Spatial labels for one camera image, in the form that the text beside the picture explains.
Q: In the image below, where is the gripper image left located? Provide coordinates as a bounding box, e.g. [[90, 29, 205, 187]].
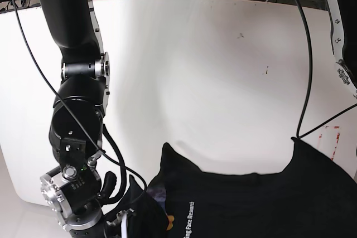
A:
[[60, 201, 122, 237]]

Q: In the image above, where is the black T-shirt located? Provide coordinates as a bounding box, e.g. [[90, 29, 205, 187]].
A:
[[116, 139, 356, 237]]

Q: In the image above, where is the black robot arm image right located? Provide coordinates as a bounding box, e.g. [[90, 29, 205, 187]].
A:
[[326, 0, 356, 97]]

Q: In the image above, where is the black robot arm image left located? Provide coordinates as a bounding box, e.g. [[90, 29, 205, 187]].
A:
[[40, 0, 116, 237]]

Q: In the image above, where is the red tape rectangle marking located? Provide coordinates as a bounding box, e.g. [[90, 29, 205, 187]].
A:
[[317, 125, 341, 161]]

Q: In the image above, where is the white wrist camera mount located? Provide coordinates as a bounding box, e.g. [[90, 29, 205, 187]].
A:
[[106, 208, 136, 238]]

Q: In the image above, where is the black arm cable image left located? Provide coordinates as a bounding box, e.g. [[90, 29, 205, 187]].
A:
[[7, 0, 148, 202]]

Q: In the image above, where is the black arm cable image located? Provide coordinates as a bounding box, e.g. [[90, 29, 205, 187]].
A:
[[281, 0, 357, 140], [7, 0, 148, 202]]

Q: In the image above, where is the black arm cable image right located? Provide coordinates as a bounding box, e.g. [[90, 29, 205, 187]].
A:
[[281, 0, 357, 140]]

